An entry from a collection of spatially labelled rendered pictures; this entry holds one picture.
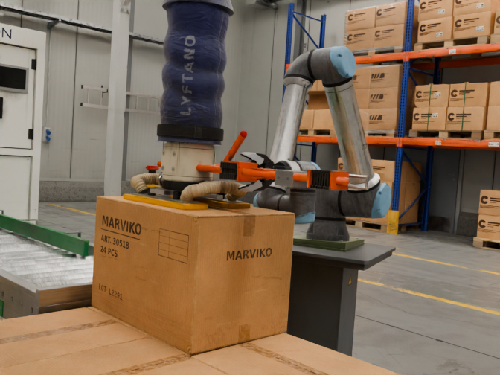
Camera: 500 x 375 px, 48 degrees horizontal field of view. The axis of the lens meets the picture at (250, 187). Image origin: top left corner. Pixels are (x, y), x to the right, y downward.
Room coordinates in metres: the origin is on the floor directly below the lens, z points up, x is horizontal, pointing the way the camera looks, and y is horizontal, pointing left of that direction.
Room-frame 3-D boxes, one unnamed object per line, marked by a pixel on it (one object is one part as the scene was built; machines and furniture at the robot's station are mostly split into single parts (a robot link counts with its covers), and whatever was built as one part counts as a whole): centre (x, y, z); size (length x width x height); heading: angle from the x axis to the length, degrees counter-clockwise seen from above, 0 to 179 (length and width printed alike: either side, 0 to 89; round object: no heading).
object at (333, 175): (1.50, -0.21, 1.07); 0.08 x 0.07 x 0.05; 45
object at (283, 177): (1.60, -0.11, 1.07); 0.07 x 0.07 x 0.04; 45
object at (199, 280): (1.94, 0.20, 0.74); 0.60 x 0.40 x 0.40; 43
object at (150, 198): (1.87, 0.28, 0.97); 0.34 x 0.10 x 0.05; 45
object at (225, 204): (2.00, 0.15, 0.97); 0.34 x 0.10 x 0.05; 45
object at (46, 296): (2.20, 0.47, 0.58); 0.70 x 0.03 x 0.06; 135
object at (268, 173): (1.88, -0.01, 1.07); 0.93 x 0.30 x 0.04; 45
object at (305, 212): (1.98, -0.18, 0.96); 0.12 x 0.09 x 0.12; 53
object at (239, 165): (1.76, 0.04, 1.07); 0.10 x 0.08 x 0.06; 135
